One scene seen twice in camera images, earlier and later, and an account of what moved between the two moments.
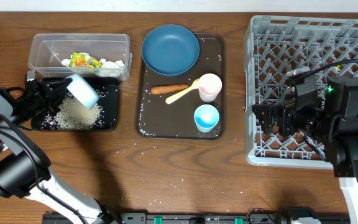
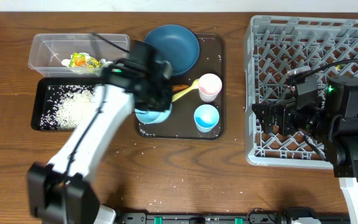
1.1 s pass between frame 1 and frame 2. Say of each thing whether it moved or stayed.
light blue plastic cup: stayed
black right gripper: stayed
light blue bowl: moved
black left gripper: moved
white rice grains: stayed
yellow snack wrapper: stayed
